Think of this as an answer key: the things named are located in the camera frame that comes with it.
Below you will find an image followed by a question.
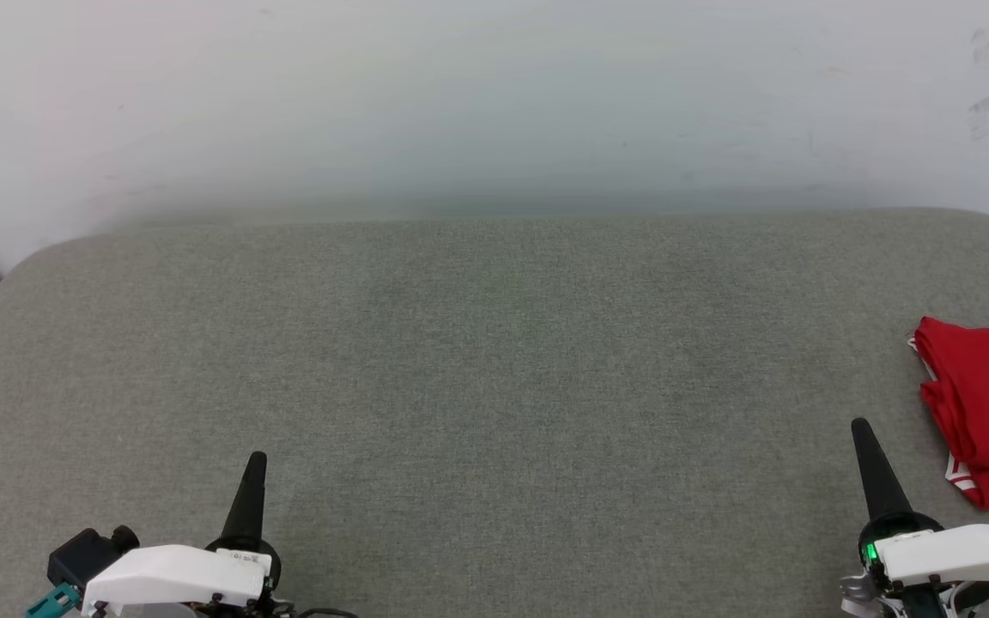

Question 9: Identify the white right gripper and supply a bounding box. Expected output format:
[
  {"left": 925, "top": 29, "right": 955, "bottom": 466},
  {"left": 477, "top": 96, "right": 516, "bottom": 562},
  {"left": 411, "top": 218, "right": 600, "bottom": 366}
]
[{"left": 840, "top": 418, "right": 989, "bottom": 618}]

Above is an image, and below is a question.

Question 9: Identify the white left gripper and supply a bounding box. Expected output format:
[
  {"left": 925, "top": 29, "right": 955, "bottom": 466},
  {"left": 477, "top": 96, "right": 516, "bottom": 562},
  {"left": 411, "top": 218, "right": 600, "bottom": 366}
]
[{"left": 82, "top": 452, "right": 289, "bottom": 618}]

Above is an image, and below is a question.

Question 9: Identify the teal left cable connector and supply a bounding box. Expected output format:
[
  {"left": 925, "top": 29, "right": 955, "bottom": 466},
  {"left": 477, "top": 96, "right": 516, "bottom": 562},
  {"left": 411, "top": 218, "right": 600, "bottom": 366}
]
[{"left": 27, "top": 584, "right": 82, "bottom": 618}]

